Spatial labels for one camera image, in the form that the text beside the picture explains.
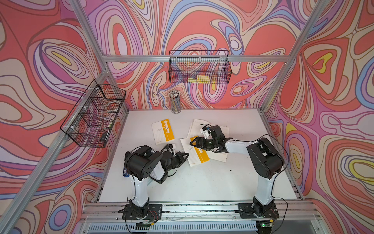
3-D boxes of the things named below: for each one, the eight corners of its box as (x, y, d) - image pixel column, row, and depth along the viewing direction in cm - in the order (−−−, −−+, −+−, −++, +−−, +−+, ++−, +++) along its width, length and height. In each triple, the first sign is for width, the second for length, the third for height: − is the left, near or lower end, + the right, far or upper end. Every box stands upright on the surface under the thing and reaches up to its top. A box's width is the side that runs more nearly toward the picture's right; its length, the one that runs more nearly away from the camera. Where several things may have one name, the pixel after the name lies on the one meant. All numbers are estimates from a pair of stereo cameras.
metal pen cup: (171, 114, 121) (168, 95, 106) (171, 108, 126) (169, 89, 110) (180, 114, 121) (179, 95, 106) (181, 108, 126) (179, 89, 110)
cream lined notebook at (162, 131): (155, 144, 101) (155, 143, 99) (151, 125, 113) (151, 123, 111) (174, 139, 104) (174, 137, 102) (168, 120, 116) (168, 118, 114)
